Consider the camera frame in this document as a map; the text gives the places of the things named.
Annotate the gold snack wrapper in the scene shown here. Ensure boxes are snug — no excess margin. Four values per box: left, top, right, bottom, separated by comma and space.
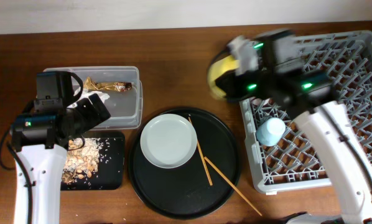
83, 77, 133, 92

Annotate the yellow bowl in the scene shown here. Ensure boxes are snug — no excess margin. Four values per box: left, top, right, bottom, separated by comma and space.
207, 55, 239, 100

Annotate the blue plastic cup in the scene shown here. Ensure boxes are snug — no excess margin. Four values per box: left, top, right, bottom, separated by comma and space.
256, 118, 286, 146

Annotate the food scraps and rice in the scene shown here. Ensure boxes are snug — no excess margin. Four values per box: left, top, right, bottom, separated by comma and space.
62, 138, 111, 188

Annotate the wooden chopstick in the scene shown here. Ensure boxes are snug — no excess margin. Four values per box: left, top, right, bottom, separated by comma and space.
204, 157, 263, 217
188, 116, 213, 186

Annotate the light grey plate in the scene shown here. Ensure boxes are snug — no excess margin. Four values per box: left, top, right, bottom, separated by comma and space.
139, 114, 197, 169

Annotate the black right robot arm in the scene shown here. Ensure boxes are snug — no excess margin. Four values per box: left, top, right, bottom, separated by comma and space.
207, 30, 372, 223

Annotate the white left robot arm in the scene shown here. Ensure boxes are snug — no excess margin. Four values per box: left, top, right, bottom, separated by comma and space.
7, 71, 111, 223

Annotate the grey dishwasher rack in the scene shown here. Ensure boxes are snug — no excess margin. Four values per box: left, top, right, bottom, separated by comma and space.
240, 30, 372, 195

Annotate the crumpled white tissue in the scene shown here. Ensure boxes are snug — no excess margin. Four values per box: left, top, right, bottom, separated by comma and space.
73, 86, 111, 103

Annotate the clear plastic bin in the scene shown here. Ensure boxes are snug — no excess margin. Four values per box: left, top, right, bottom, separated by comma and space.
45, 66, 143, 131

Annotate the rectangular black tray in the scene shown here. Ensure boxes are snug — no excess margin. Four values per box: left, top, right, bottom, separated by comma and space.
61, 131, 125, 191

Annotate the round black serving tray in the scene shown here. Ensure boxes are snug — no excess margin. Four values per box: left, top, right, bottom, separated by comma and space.
128, 107, 241, 220

